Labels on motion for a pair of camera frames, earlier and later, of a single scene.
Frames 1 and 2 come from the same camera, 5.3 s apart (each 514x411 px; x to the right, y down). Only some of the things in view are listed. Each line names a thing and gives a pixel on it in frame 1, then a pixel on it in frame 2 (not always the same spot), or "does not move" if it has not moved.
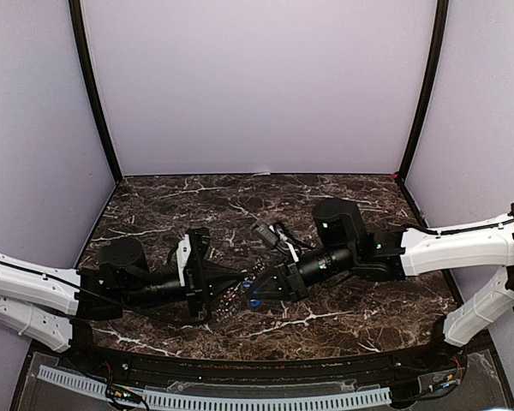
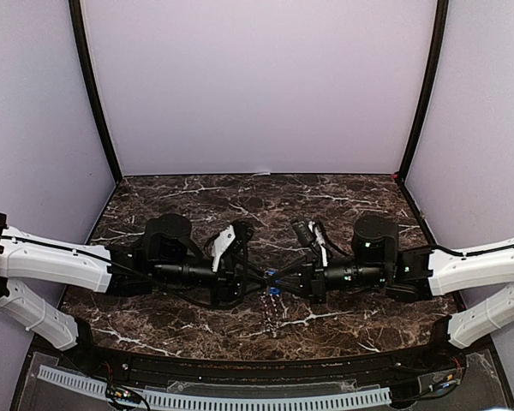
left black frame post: x=80 y=34 does not move
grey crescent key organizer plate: x=230 y=296 to x=270 y=300
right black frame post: x=440 y=23 does not move
